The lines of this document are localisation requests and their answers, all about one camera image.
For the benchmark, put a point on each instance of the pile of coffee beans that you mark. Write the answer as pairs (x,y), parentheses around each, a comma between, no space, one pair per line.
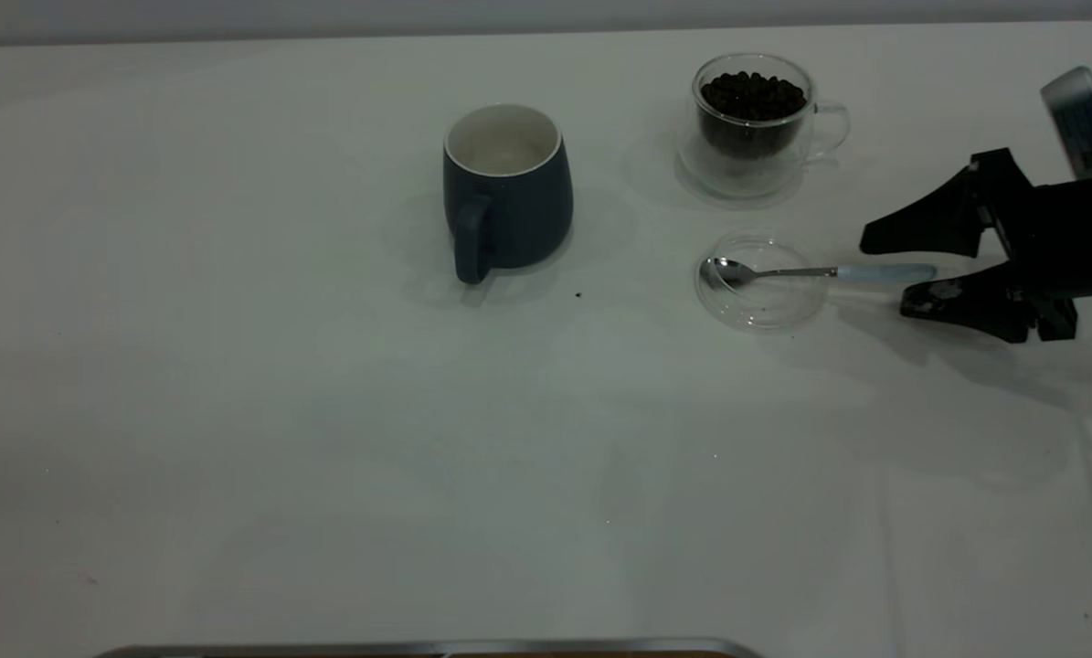
(751,100)

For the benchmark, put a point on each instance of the clear glass saucer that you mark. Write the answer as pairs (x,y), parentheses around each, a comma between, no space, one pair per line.
(765,311)

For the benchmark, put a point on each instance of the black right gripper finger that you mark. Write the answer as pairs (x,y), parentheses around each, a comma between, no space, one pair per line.
(957,215)
(984,302)

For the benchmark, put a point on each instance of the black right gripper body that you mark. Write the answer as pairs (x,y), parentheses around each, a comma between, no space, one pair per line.
(1076,238)

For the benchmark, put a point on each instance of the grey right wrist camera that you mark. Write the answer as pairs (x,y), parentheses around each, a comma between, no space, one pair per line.
(1080,119)

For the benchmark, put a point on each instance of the dark grey ceramic mug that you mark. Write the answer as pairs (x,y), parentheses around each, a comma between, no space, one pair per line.
(527,219)

